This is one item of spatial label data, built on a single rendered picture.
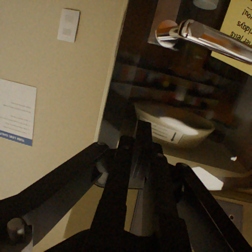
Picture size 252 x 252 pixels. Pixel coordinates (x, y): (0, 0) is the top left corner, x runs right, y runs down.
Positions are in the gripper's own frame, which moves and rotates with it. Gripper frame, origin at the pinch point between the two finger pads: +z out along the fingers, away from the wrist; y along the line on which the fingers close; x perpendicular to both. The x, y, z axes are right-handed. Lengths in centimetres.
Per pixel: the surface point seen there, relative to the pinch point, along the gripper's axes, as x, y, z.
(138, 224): -15.6, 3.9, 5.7
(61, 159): -42, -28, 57
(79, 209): -15.7, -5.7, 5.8
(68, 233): -18.4, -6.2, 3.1
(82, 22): 17, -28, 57
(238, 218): -12.6, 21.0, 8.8
